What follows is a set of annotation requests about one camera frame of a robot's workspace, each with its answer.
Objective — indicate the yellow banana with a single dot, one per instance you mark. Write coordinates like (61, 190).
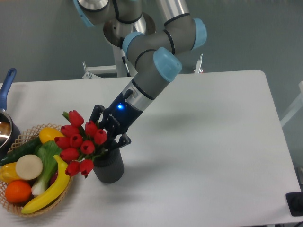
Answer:
(52, 193)

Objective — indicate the beige round disc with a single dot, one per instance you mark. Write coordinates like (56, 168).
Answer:
(29, 167)

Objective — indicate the green bok choy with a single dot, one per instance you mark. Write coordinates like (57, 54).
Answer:
(46, 153)

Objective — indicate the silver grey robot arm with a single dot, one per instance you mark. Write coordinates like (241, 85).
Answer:
(153, 55)

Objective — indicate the red fruit in basket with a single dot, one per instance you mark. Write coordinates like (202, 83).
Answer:
(53, 178)

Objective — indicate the dark green cucumber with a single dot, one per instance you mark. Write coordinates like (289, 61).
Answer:
(27, 148)

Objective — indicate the dark grey ribbed vase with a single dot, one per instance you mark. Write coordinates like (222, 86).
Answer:
(110, 168)

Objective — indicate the black device at edge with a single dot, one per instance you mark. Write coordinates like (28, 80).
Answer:
(295, 203)

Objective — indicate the blue handled saucepan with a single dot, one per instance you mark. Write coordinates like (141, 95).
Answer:
(9, 132)

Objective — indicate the orange fruit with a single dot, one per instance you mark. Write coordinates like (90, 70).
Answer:
(18, 191)

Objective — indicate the yellow bell pepper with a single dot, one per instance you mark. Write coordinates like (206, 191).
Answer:
(8, 173)

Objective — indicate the woven wicker basket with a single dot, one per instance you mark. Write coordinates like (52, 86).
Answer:
(24, 137)

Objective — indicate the white frame at right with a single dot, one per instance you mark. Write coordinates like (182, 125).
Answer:
(293, 108)

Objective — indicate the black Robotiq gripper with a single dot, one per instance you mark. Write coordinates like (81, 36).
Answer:
(116, 119)

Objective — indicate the yellow lemon squash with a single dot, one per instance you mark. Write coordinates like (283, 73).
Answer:
(48, 134)

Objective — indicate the red tulip bouquet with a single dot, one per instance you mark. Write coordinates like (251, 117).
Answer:
(81, 144)

